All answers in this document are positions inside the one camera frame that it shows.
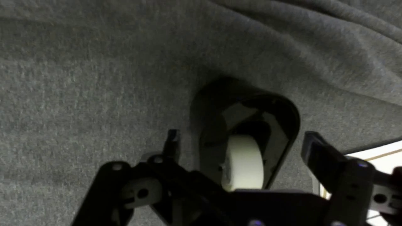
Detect grey felt table cloth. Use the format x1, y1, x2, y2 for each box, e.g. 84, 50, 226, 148
0, 0, 402, 226

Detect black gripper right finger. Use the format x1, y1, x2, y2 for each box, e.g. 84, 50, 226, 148
301, 130, 402, 226

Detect black tape dispenser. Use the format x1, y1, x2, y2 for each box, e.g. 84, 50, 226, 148
190, 78, 300, 192

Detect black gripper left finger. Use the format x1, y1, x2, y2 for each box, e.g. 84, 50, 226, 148
70, 128, 198, 226

